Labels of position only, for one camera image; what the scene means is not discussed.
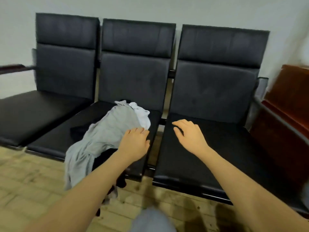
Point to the person's left forearm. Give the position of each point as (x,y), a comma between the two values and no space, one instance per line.
(79,200)

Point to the person's left hand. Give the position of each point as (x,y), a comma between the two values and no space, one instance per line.
(134,145)

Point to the brown wooden desk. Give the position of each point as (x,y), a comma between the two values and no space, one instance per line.
(289,89)

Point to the pile of clothes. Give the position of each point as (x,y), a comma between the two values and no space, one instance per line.
(99,135)

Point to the brown wooden bench armrest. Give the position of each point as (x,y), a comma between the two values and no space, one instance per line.
(289,117)
(12,68)

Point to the person's right hand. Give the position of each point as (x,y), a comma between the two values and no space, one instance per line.
(192,137)

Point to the person's blue jeans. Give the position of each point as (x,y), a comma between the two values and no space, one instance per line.
(152,220)

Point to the black leather bench seat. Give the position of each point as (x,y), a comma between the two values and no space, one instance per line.
(133,74)
(217,89)
(62,70)

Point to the person's right forearm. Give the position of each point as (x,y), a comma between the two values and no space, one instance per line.
(256,193)

